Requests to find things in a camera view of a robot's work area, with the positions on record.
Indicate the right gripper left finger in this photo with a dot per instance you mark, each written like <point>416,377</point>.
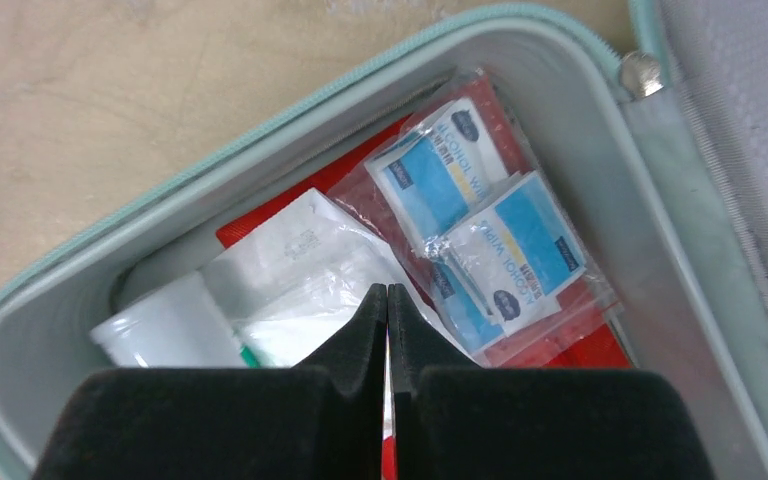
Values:
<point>320,419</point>

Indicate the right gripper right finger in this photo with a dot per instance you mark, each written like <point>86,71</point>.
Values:
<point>456,420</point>

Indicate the white gauze pad packet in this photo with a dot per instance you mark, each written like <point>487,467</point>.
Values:
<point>297,278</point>

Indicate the small white plastic bottle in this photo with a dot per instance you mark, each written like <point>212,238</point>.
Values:
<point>178,325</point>

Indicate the red first aid pouch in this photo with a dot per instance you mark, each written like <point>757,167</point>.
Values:
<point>331,179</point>

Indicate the alcohol wipes bag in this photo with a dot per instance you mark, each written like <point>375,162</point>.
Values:
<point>483,225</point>

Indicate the mint green storage case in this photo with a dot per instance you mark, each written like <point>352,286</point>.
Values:
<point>659,157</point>

